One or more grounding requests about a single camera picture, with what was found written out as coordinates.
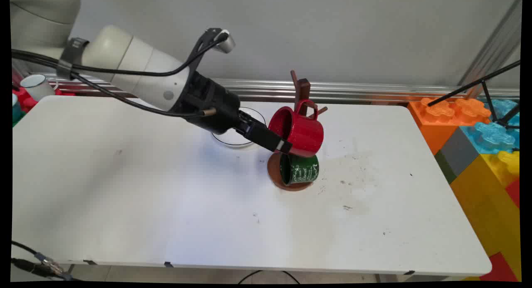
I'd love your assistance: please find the aluminium frame post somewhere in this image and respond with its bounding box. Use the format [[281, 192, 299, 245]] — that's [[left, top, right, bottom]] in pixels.
[[458, 0, 522, 89]]

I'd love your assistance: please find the blue giant building block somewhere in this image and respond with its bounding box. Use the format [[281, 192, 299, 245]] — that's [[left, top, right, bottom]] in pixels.
[[459, 99, 520, 155]]

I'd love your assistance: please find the red toy block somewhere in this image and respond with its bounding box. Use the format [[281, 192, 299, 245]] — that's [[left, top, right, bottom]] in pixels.
[[12, 86, 76, 114]]

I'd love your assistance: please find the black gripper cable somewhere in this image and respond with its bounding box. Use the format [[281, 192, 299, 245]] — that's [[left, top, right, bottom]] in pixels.
[[12, 51, 217, 117]]

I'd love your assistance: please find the teal toy block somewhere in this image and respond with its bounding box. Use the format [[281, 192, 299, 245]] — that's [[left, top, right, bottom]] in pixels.
[[12, 93, 26, 125]]

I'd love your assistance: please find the black cable with connector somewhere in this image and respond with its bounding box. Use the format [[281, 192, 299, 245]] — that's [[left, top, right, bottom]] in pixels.
[[12, 240, 76, 281]]

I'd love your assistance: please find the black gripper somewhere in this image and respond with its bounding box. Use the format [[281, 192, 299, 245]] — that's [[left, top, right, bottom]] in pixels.
[[181, 70, 293, 154]]

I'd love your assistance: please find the red giant building block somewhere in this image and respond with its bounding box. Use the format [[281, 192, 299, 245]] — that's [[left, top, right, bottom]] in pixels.
[[479, 252, 518, 282], [505, 178, 521, 209]]

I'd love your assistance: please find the aluminium rail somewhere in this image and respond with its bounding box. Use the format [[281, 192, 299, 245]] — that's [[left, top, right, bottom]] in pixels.
[[42, 74, 520, 104]]

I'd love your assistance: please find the orange giant building block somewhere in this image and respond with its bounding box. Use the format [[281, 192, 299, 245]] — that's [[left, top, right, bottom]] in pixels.
[[407, 98, 492, 155]]

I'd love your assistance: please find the black looped floor cable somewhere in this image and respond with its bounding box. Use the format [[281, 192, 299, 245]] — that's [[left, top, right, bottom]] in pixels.
[[238, 270, 301, 284]]

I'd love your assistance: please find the dark green building block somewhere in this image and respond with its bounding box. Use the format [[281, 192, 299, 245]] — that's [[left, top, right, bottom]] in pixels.
[[434, 151, 457, 185]]

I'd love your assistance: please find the red speckled enamel mug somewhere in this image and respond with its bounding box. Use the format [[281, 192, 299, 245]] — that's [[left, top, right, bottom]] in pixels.
[[268, 99, 325, 158]]

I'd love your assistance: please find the brown wooden mug tree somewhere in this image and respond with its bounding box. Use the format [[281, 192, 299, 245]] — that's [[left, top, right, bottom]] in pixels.
[[267, 70, 329, 192]]

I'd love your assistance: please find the black tripod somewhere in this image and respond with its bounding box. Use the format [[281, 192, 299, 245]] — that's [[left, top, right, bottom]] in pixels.
[[427, 60, 521, 129]]

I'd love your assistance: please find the black camera cable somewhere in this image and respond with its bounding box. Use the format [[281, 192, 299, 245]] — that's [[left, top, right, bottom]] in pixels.
[[12, 32, 229, 77]]

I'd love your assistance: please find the yellow giant building block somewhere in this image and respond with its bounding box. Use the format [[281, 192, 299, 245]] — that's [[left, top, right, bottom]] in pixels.
[[450, 151, 521, 280]]

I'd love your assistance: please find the gray giant building block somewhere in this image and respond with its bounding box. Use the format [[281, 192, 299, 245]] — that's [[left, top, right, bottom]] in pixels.
[[441, 127, 480, 177]]

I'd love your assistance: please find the black strap on arm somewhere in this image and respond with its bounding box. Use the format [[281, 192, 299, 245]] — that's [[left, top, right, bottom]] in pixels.
[[57, 37, 90, 79]]

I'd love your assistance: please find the green printed mug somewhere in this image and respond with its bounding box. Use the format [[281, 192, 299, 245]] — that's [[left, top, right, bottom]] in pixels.
[[279, 153, 320, 186]]

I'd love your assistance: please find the white enamel mug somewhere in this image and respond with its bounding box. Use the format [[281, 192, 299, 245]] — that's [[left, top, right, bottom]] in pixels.
[[20, 74, 59, 101]]

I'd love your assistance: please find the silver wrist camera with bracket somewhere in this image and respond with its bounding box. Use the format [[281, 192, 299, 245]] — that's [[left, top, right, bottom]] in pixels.
[[186, 27, 236, 74]]

